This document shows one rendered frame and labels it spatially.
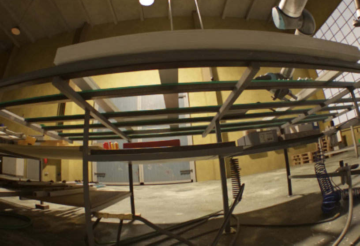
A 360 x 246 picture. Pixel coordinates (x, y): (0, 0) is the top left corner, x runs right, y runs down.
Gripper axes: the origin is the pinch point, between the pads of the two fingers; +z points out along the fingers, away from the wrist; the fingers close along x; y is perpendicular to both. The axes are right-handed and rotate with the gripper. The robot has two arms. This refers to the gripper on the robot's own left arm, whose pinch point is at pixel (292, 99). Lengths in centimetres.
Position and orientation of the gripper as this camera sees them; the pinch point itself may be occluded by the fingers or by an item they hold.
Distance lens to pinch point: 160.4
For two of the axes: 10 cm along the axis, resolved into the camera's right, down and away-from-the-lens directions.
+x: 0.0, 3.2, 9.5
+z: 8.6, 4.8, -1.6
